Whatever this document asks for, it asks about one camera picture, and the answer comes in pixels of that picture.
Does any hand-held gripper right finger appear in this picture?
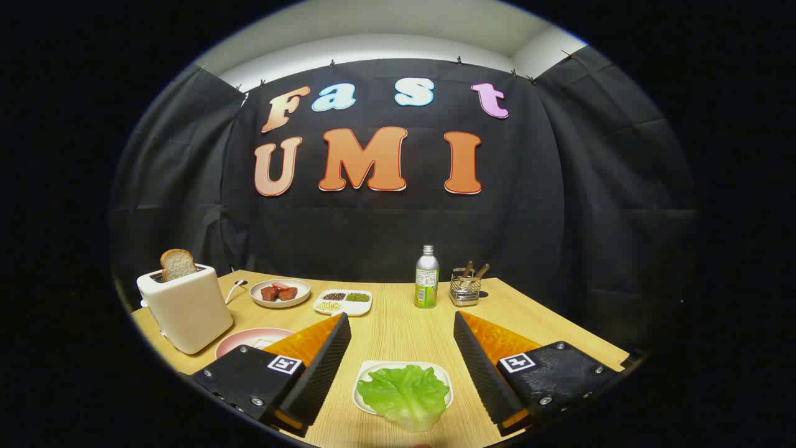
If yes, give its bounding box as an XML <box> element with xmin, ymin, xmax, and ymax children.
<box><xmin>453</xmin><ymin>311</ymin><xmax>622</xmax><ymax>437</ymax></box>

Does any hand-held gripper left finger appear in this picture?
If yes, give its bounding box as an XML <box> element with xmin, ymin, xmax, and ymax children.
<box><xmin>190</xmin><ymin>312</ymin><xmax>352</xmax><ymax>437</ymax></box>

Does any green lettuce leaf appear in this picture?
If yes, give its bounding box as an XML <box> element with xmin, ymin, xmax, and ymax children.
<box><xmin>357</xmin><ymin>365</ymin><xmax>451</xmax><ymax>432</ymax></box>

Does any toasted bread slice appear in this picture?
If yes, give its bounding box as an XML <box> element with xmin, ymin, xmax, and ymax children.
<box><xmin>160</xmin><ymin>249</ymin><xmax>198</xmax><ymax>282</ymax></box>

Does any white square plate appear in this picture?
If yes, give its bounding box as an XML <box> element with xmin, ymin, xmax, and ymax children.
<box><xmin>352</xmin><ymin>360</ymin><xmax>455</xmax><ymax>416</ymax></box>

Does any white divided dish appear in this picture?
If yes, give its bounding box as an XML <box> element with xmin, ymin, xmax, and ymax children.
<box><xmin>313</xmin><ymin>289</ymin><xmax>373</xmax><ymax>317</ymax></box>

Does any beige round plate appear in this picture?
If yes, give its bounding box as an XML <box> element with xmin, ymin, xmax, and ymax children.
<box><xmin>249</xmin><ymin>278</ymin><xmax>312</xmax><ymax>309</ymax></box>

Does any pink round plate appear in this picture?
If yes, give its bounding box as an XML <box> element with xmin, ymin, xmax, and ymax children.
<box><xmin>215</xmin><ymin>327</ymin><xmax>296</xmax><ymax>360</ymax></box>

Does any green labelled metal bottle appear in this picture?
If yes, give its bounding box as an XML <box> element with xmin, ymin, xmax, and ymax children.
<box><xmin>415</xmin><ymin>245</ymin><xmax>440</xmax><ymax>309</ymax></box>

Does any black backdrop cloth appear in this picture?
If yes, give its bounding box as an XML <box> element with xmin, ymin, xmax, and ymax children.
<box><xmin>109</xmin><ymin>45</ymin><xmax>697</xmax><ymax>349</ymax></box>

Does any white toaster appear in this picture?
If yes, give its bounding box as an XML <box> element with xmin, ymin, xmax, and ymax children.
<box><xmin>136</xmin><ymin>264</ymin><xmax>234</xmax><ymax>355</ymax></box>

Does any wire cutlery holder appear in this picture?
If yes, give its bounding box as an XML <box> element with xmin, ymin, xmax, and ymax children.
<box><xmin>449</xmin><ymin>268</ymin><xmax>483</xmax><ymax>307</ymax></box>

